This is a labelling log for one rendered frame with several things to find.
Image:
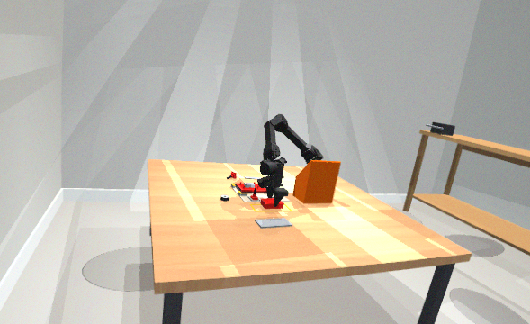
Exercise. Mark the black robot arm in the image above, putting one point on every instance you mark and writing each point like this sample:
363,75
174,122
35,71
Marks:
271,166

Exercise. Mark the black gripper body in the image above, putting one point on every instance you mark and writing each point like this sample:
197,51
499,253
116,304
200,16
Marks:
277,184

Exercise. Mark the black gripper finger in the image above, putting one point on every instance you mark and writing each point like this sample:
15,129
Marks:
277,199
270,191

